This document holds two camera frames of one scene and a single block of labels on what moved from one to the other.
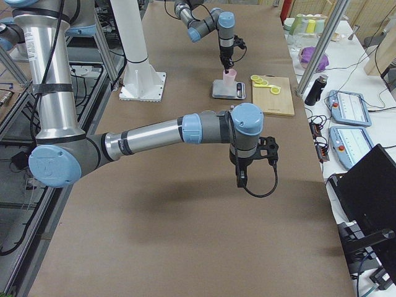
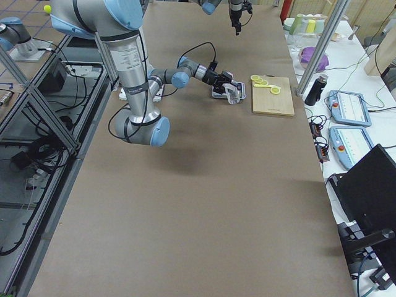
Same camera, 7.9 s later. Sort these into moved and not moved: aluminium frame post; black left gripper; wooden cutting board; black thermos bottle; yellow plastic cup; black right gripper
Moved: black right gripper; black left gripper
Not moved: black thermos bottle; wooden cutting board; yellow plastic cup; aluminium frame post
